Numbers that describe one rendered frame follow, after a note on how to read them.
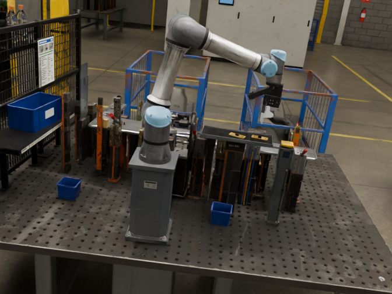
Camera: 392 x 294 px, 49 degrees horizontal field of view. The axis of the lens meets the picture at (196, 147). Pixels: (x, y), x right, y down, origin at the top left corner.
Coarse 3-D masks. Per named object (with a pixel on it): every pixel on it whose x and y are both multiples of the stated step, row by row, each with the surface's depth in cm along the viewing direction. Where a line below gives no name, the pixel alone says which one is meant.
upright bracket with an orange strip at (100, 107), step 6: (102, 102) 244; (102, 108) 246; (102, 114) 247; (102, 120) 249; (102, 126) 250; (96, 150) 256; (96, 156) 257; (96, 162) 258; (96, 168) 260; (96, 174) 262
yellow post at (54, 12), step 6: (54, 0) 286; (60, 0) 286; (66, 0) 291; (54, 6) 288; (60, 6) 287; (66, 6) 292; (54, 12) 289; (60, 12) 289; (66, 12) 293; (54, 24) 292; (60, 24) 292; (66, 24) 296; (54, 30) 294; (60, 30) 293; (66, 30) 297; (60, 36) 295; (66, 36) 299; (60, 42) 296; (66, 42) 300; (60, 48) 298; (66, 48) 302; (60, 54) 299; (66, 54) 303; (60, 60) 301; (66, 60) 305; (66, 66) 307; (60, 72) 304; (66, 78) 310; (54, 84) 308; (60, 84) 307; (66, 84) 311; (54, 90) 310; (66, 90) 313
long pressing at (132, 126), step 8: (96, 120) 266; (112, 120) 269; (128, 120) 272; (128, 128) 259; (136, 128) 260; (184, 136) 257; (216, 144) 250; (264, 152) 248; (272, 152) 247; (312, 152) 255; (312, 160) 246
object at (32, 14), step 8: (8, 0) 446; (16, 0) 461; (24, 0) 480; (32, 0) 501; (40, 0) 526; (8, 8) 449; (16, 8) 464; (24, 8) 483; (32, 8) 504; (40, 8) 529; (32, 16) 507; (40, 16) 532; (32, 48) 522; (24, 56) 502; (32, 56) 525; (16, 64) 475; (32, 64) 528; (16, 72) 478; (32, 72) 531; (16, 80) 480; (24, 80) 509; (24, 88) 512
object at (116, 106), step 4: (120, 96) 244; (116, 100) 240; (120, 100) 242; (116, 104) 242; (120, 104) 243; (116, 108) 244; (120, 108) 245; (116, 112) 245; (120, 112) 246; (116, 116) 246; (120, 116) 247; (120, 120) 248
